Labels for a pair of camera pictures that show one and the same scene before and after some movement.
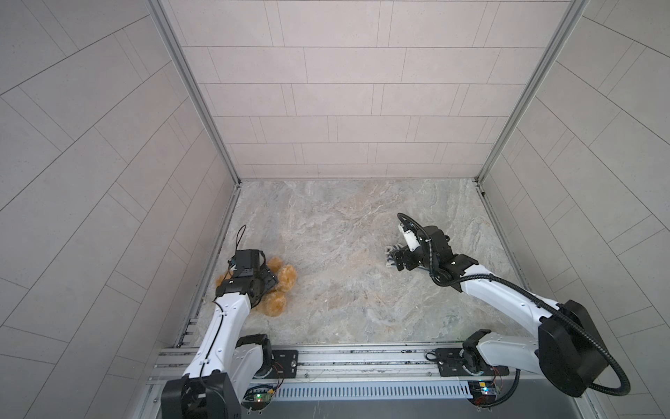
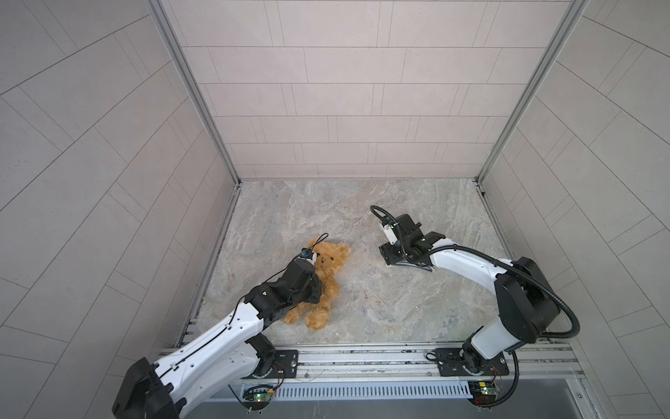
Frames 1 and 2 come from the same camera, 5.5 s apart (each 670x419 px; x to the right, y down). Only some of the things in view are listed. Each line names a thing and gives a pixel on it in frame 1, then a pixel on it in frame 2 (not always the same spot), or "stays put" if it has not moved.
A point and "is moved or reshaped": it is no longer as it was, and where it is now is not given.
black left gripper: x=270 y=278 → x=315 y=291
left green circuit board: x=257 y=397 stays put
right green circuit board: x=481 y=393 stays put
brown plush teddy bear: x=274 y=303 is moved or reshaped
